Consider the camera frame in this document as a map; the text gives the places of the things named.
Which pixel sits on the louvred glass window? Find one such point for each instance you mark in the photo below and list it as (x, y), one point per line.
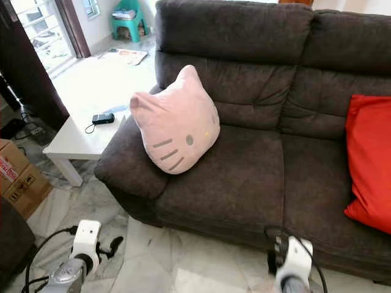
(91, 7)

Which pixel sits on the brown cardboard box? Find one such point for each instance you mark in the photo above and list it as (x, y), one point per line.
(24, 183)

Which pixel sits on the small black device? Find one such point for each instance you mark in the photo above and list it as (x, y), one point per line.
(102, 118)

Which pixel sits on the stack of papers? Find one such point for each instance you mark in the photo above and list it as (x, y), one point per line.
(125, 13)

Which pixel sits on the pink cat face pillow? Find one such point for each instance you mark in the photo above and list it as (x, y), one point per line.
(174, 122)

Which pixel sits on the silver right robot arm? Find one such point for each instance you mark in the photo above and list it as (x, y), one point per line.
(296, 285)

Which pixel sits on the printed floor mat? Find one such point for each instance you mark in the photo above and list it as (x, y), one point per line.
(122, 56)

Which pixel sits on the dark brown armchair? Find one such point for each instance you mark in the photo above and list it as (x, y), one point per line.
(15, 244)

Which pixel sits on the brown wooden door frame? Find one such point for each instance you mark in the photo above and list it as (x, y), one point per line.
(73, 30)

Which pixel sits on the black floor box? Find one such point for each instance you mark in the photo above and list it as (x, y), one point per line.
(12, 128)

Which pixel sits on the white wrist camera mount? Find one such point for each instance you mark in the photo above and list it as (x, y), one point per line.
(87, 241)
(296, 259)

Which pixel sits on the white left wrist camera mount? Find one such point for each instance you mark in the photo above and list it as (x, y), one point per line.
(87, 241)

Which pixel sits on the red pillow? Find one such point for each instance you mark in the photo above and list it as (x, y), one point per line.
(369, 159)

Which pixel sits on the white side table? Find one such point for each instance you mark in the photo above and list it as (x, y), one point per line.
(76, 140)

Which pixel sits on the brown wooden furniture piece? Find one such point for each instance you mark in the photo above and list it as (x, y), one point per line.
(294, 2)

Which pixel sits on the dark brown fabric sofa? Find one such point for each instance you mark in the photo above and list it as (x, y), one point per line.
(250, 183)

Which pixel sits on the small brown object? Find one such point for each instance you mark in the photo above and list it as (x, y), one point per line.
(125, 33)

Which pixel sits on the white metal door grille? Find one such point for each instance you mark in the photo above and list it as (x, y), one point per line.
(43, 30)

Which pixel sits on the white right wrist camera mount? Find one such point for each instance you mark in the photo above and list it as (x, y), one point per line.
(296, 259)

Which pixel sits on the dark brown door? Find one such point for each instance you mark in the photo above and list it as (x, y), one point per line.
(30, 67)

